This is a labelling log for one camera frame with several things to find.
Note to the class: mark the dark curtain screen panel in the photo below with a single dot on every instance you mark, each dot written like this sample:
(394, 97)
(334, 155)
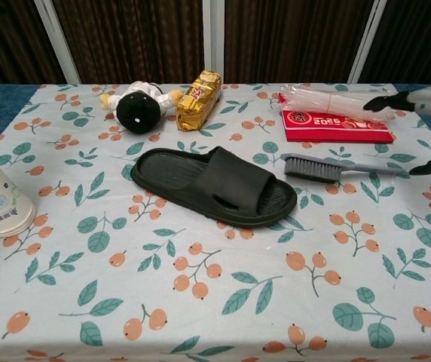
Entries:
(8, 41)
(136, 37)
(415, 37)
(291, 37)

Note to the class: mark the red 2026 desk calendar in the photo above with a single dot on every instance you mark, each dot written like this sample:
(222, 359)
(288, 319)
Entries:
(336, 130)

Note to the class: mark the clear bag of straws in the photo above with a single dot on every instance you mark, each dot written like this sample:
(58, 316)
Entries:
(324, 100)

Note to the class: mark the black rubber slipper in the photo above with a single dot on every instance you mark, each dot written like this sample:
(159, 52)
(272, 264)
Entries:
(230, 177)

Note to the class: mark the gold foil snack package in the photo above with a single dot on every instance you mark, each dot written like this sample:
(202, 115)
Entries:
(196, 102)

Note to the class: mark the floral print tablecloth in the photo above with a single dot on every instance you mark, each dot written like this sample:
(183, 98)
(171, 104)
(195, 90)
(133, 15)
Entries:
(215, 283)

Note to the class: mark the plush doll with black head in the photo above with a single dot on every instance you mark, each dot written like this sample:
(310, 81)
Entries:
(138, 111)

